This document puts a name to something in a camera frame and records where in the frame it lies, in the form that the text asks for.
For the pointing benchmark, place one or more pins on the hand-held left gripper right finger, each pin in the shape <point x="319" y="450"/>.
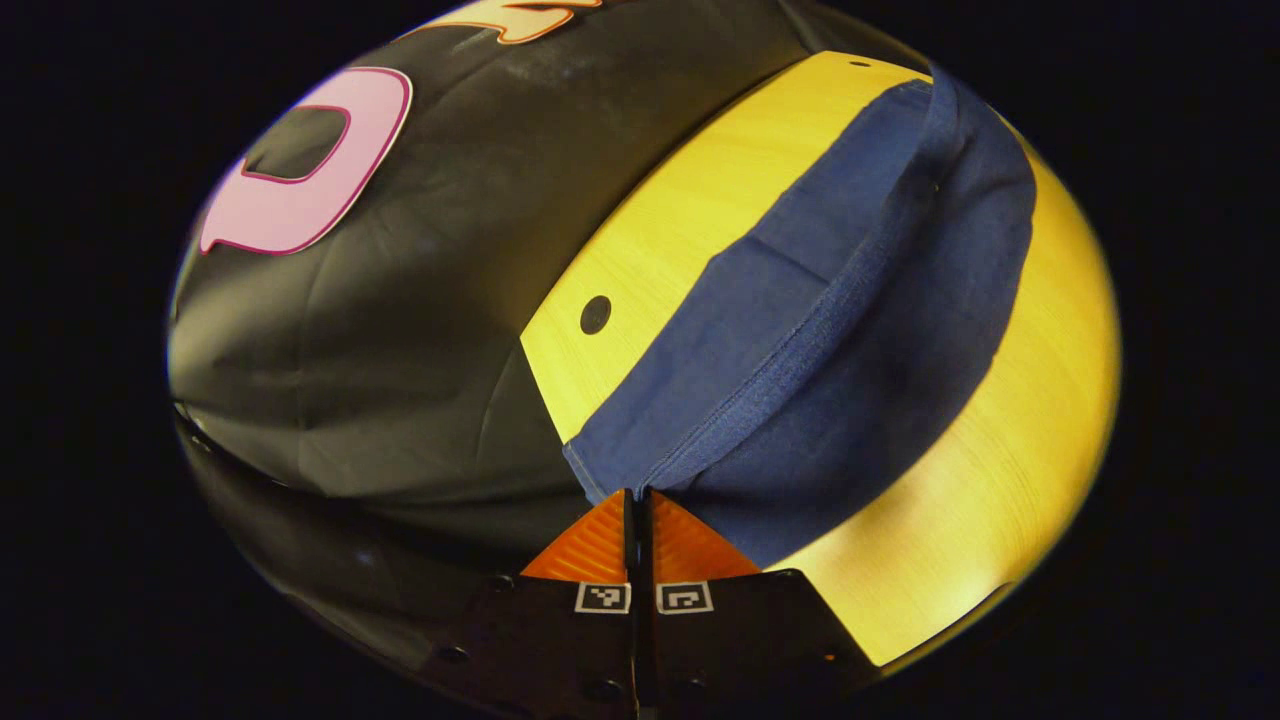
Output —
<point x="720" y="650"/>

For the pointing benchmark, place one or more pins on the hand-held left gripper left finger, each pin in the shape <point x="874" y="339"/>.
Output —
<point x="560" y="650"/>

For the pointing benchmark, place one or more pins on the blue jeans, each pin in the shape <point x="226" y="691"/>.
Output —
<point x="820" y="330"/>

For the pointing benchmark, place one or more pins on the black round table grommet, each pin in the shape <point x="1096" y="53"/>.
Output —
<point x="595" y="314"/>

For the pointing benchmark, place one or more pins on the black backdrop cloth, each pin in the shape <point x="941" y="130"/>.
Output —
<point x="450" y="300"/>

